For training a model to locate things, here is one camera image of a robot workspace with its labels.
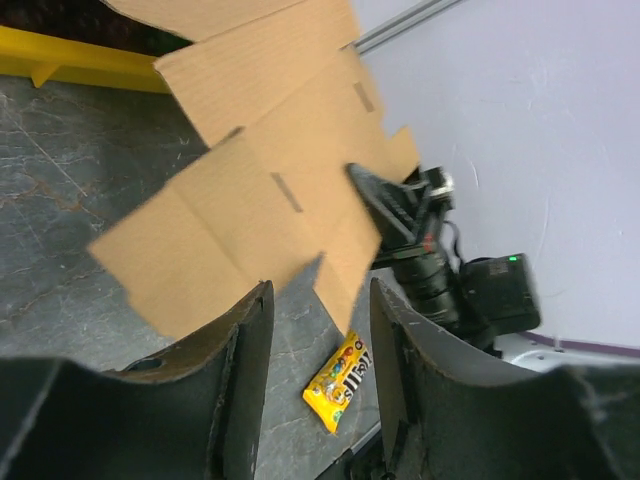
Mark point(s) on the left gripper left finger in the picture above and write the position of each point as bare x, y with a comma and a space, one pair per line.
192, 410

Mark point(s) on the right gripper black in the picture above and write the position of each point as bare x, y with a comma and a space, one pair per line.
410, 218

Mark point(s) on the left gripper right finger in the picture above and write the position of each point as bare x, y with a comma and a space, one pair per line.
451, 411

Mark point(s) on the brown cardboard box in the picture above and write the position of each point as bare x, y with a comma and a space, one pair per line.
282, 100

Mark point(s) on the yellow candy bag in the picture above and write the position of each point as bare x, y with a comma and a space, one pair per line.
330, 391

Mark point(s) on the yellow plastic tray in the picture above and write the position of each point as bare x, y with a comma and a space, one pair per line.
43, 58

